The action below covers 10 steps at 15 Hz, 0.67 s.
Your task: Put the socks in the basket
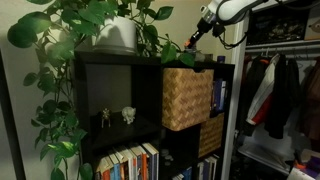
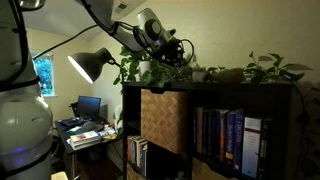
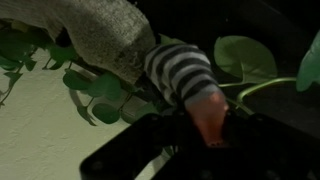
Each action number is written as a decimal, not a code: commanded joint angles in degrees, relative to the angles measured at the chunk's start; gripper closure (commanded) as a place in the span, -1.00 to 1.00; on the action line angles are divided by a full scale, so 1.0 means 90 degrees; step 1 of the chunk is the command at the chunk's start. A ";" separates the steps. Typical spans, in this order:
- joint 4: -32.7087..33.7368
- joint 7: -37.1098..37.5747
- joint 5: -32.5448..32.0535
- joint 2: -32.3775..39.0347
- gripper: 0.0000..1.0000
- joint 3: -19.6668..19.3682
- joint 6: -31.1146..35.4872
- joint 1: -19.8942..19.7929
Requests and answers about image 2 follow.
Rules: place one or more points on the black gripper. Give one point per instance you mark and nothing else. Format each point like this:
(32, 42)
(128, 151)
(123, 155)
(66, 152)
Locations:
(170, 51)

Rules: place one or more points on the light grey speckled sock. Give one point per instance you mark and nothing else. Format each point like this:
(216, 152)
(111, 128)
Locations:
(200, 76)

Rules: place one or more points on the large woven bamboo basket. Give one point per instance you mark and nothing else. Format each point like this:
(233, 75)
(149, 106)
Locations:
(165, 120)

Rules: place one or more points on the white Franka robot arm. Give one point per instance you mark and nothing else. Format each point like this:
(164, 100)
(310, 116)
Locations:
(25, 126)

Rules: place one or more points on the white plant pot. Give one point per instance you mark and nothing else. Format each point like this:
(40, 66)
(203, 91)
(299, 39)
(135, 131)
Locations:
(144, 68)

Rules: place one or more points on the black cube bookshelf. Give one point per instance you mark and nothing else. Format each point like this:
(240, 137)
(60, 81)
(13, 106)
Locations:
(216, 95)

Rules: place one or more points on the tan book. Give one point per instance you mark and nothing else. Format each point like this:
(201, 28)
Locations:
(199, 130)

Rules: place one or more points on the dark navy book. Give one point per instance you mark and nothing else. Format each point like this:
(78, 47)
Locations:
(210, 133)

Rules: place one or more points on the orange spine book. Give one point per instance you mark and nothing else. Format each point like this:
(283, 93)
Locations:
(222, 135)

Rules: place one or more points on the white green desk ornament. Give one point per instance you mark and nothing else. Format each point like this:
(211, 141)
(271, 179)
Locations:
(118, 115)

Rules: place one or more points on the trailing green pothos vine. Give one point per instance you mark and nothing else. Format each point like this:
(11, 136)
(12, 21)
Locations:
(266, 71)

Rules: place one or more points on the ceiling air vent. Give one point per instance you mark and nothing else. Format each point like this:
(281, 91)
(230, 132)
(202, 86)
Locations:
(121, 6)

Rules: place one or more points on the blue and yellow book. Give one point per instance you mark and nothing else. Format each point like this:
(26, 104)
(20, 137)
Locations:
(230, 136)

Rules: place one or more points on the blue circuits book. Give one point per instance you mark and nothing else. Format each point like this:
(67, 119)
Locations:
(238, 140)

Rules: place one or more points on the grey desk lamp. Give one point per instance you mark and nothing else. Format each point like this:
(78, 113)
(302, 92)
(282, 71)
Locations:
(88, 61)

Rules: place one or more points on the grey book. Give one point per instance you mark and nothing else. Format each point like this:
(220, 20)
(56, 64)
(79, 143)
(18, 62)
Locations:
(135, 150)

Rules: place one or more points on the orange red book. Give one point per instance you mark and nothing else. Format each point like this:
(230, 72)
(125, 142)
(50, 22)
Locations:
(128, 148)

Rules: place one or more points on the colourful small paper items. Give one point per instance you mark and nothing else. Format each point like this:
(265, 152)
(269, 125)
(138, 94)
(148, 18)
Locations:
(108, 132)

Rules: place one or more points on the black computer monitor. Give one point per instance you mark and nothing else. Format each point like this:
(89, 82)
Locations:
(89, 107)

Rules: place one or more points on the black book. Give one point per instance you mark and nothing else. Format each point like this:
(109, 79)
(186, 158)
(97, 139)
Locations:
(265, 146)

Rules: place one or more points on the stack of books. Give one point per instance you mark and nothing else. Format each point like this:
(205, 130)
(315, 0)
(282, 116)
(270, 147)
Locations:
(85, 138)

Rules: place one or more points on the dark blue cloth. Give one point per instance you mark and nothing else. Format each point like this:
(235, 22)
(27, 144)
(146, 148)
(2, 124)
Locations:
(71, 122)

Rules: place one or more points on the dark desk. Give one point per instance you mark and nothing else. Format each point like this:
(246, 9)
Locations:
(68, 146)

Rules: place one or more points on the pale yellow box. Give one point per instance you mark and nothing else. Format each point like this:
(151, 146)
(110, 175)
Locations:
(59, 176)

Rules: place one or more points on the window with white frame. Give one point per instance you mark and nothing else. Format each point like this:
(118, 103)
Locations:
(45, 73)

